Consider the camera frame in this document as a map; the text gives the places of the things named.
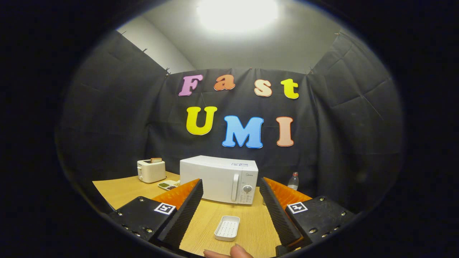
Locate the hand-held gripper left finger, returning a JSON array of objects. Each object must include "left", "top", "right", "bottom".
[{"left": 109, "top": 178, "right": 204, "bottom": 251}]

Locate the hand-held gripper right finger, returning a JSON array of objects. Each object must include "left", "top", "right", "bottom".
[{"left": 259, "top": 177, "right": 355, "bottom": 257}]

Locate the white toaster oven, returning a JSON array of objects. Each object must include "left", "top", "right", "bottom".
[{"left": 180, "top": 155, "right": 259, "bottom": 205}]

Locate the cream toaster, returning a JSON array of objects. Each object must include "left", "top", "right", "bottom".
[{"left": 137, "top": 159, "right": 167, "bottom": 184}]

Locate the small divided condiment dish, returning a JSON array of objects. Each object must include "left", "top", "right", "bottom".
[{"left": 158, "top": 180, "right": 181, "bottom": 191}]

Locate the clear plastic water bottle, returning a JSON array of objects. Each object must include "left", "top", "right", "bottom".
[{"left": 287, "top": 172, "right": 300, "bottom": 191}]

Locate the white ridged tray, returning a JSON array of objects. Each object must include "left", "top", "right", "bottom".
[{"left": 214, "top": 215, "right": 241, "bottom": 242}]

